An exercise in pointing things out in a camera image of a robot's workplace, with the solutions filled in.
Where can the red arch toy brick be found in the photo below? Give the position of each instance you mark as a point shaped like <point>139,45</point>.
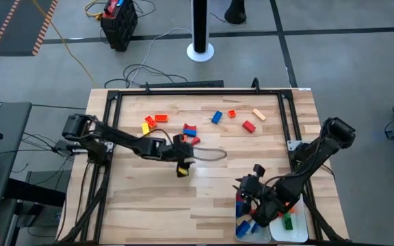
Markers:
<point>189,126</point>

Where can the plain wooden rectangular block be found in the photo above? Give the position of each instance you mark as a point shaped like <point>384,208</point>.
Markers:
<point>252,227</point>
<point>259,114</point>

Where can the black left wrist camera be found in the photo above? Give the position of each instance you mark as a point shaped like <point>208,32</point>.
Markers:
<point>178,138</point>

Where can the orange small square brick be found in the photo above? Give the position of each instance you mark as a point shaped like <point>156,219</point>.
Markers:
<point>231,113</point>

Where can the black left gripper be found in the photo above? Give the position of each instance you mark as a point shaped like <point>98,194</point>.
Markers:
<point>180,152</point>

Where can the yellow rectangular toy brick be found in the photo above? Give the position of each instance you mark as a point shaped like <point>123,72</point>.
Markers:
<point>145,128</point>

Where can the red rectangular toy block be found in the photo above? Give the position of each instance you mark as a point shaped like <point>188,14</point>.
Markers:
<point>248,126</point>
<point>239,197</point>

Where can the black metal table frame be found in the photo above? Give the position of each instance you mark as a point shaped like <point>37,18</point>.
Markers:
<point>200,92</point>

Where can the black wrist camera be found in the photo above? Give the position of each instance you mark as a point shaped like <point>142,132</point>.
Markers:
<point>259,169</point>
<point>178,138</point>

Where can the orange small toy block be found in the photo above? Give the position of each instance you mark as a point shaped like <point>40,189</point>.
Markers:
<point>290,209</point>

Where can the green small thin block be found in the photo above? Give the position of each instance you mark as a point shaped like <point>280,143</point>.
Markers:
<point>287,216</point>

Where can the black frame clamp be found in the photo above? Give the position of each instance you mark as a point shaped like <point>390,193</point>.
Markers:
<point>256,84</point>
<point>146,87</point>

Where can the black pole white base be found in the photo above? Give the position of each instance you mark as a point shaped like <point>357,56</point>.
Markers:
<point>200,24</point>

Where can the green square toy brick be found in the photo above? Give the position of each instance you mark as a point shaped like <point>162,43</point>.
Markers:
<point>288,224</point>

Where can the blue rectangular toy brick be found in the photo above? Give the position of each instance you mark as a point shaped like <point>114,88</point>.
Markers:
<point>256,228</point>
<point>217,117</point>

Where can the black power strip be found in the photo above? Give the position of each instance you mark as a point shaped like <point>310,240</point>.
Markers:
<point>183,84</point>

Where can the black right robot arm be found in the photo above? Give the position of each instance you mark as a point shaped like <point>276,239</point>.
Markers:
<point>310,164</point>

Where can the orange studded toy brick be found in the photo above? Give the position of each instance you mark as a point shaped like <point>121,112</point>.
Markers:
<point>185,137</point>

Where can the blue small toy brick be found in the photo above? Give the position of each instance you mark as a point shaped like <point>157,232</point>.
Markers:
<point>189,132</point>

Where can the red wedge toy block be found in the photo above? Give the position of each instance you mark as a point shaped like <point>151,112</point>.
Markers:
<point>195,140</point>

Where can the yellow tape tag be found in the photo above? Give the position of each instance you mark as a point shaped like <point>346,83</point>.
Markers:
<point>182,171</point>

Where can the white plastic bin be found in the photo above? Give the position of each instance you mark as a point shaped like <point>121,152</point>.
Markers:
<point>298,234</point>
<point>262,237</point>

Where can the black side desk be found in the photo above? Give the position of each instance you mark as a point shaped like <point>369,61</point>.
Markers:
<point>9,153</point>

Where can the orange rectangular toy brick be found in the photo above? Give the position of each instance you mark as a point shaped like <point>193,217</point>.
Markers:
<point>161,118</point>
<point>150,122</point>

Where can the grey frame corner plate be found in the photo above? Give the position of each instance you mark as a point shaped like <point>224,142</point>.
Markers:
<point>107,146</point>
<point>294,145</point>

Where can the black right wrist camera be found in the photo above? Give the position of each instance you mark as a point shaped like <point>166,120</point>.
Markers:
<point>259,169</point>

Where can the black mat striped edges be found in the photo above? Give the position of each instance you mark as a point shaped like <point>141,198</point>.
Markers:
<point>12,20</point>

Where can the black round stand base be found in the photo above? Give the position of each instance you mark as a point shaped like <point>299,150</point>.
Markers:
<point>235,12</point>

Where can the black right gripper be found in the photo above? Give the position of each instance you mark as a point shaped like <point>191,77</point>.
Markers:
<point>253,189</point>

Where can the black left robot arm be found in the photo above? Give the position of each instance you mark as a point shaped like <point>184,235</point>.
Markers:
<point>125,141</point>

